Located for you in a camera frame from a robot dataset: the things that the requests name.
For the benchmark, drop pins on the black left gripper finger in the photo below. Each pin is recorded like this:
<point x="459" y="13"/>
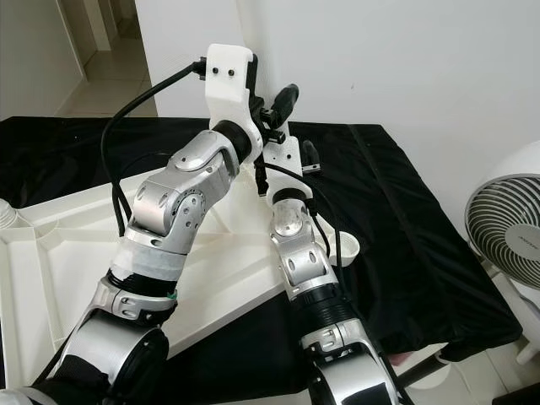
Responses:
<point x="288" y="101"/>

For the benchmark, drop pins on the white plastic children table top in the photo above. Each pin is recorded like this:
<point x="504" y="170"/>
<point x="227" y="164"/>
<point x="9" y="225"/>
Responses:
<point x="67" y="287"/>

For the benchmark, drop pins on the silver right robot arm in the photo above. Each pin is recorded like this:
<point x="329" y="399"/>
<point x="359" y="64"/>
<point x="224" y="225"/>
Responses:
<point x="304" y="253"/>

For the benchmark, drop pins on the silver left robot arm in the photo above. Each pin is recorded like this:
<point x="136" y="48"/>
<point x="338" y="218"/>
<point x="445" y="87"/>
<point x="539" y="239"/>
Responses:
<point x="186" y="202"/>

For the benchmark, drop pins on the black tablecloth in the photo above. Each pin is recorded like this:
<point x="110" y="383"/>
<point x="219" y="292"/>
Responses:
<point x="430" y="253"/>

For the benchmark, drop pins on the white round floor fan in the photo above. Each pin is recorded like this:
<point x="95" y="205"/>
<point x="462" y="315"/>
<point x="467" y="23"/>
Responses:
<point x="506" y="232"/>

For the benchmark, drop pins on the red round stool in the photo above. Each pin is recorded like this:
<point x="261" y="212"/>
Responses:
<point x="403" y="359"/>

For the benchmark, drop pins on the black floor stand base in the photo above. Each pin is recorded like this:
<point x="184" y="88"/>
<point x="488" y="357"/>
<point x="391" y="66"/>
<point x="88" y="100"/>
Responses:
<point x="530" y="354"/>

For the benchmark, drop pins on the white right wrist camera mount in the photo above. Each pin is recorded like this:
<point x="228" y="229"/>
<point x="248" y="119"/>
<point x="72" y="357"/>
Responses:
<point x="283" y="160"/>

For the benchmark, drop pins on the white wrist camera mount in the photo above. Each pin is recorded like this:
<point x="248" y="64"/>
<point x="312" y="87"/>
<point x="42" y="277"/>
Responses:
<point x="229" y="84"/>
<point x="283" y="160"/>

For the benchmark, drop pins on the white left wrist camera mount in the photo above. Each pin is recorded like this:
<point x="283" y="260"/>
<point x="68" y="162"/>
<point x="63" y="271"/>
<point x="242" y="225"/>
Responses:
<point x="229" y="84"/>

